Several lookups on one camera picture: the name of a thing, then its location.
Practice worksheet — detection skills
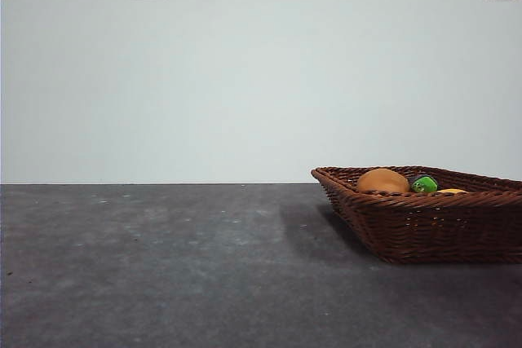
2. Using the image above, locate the purple eggplant with green stem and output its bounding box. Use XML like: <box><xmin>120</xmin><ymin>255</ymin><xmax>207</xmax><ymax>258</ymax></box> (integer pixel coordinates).
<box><xmin>409</xmin><ymin>174</ymin><xmax>439</xmax><ymax>194</ymax></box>

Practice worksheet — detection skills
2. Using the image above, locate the brown potato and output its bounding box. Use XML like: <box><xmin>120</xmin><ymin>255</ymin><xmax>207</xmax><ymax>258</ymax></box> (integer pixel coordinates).
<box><xmin>356</xmin><ymin>167</ymin><xmax>410</xmax><ymax>194</ymax></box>

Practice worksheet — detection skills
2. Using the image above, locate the brown woven wicker basket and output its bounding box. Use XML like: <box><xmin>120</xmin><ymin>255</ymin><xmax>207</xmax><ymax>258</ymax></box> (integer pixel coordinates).
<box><xmin>310</xmin><ymin>165</ymin><xmax>522</xmax><ymax>266</ymax></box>

